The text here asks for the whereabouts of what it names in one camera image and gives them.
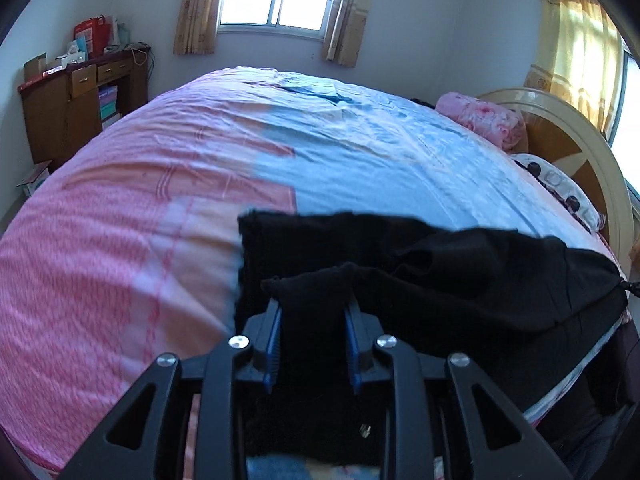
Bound black pants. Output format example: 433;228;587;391
235;211;639;477

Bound pink and blue bed sheet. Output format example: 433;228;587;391
1;67;608;474

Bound white dotted pillow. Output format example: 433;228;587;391
511;153;604;233

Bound white box on floor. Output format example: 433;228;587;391
17;160;51;197

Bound pink floral folded blanket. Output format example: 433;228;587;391
435;92;526;152

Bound cream wooden headboard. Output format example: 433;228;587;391
480;87;634;273

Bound brown wooden desk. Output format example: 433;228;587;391
18;44;152;171

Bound beige curtain left of window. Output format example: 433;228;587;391
172;0;220;55

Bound beige curtain of window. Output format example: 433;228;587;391
172;0;220;55
322;0;372;68

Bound cardboard box on desk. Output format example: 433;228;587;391
24;53;47;82

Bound red gift bag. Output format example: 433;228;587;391
74;15;112;58

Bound beige curtain right of window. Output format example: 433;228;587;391
322;0;372;68

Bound yellow side curtain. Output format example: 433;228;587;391
524;0;624;138

